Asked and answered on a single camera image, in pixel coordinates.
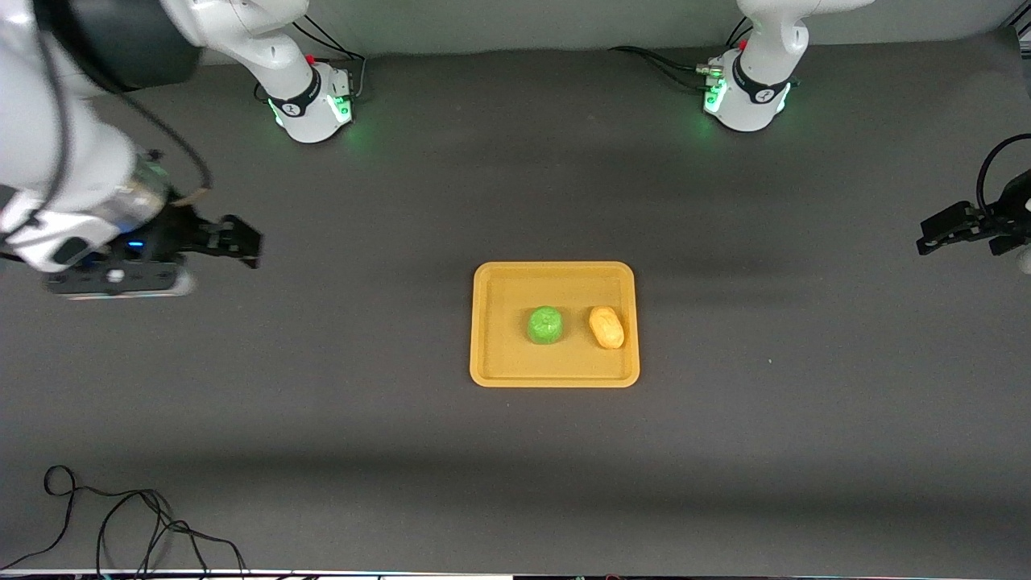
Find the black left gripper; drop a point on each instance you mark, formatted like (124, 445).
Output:
(1012, 216)

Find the dark grey table mat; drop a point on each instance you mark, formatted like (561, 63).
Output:
(515, 467)

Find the yellow potato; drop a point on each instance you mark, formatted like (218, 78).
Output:
(606, 327)

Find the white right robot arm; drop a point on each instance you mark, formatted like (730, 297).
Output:
(48, 137)

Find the yellow plastic tray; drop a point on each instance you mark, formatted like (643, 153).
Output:
(507, 354)

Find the green apple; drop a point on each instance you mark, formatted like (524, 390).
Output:
(545, 325)

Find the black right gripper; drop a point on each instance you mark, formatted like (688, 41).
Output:
(179, 231)

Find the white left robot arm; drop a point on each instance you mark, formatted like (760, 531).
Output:
(761, 64)

